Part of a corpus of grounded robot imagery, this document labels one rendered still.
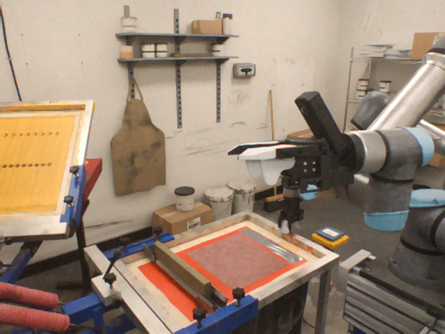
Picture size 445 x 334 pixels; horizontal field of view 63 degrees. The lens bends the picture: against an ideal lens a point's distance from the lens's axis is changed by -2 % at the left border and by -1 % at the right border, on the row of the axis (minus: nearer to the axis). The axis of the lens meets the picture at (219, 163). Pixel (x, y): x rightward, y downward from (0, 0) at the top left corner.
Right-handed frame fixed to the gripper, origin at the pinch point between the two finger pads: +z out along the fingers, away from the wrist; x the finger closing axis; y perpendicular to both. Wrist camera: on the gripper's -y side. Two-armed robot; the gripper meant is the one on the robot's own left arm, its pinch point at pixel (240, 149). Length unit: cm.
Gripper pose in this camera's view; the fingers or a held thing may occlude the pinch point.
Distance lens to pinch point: 57.2
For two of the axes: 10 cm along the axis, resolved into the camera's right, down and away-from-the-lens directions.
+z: -9.6, 0.9, -2.7
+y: 0.4, 9.8, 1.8
